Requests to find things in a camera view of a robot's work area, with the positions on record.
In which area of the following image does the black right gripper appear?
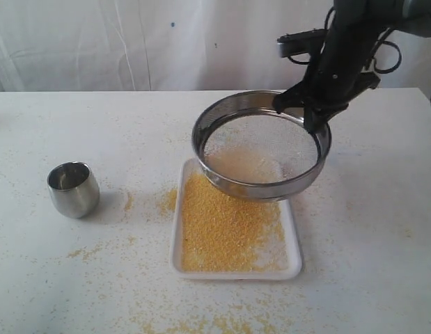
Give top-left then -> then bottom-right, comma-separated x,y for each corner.
272,13 -> 381,134

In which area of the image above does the round stainless steel sieve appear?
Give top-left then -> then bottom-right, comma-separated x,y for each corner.
191,90 -> 332,202

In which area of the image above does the stainless steel cup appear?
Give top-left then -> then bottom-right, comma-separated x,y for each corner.
47,161 -> 100,218

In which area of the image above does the yellow white grain pile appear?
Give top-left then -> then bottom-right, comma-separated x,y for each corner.
205,146 -> 283,184

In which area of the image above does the white plastic tray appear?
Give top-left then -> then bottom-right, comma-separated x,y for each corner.
170,159 -> 302,280

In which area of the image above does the white backdrop curtain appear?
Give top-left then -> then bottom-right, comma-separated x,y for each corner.
0,0 -> 431,93

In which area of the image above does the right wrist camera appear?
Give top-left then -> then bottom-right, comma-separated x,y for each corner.
277,29 -> 327,58

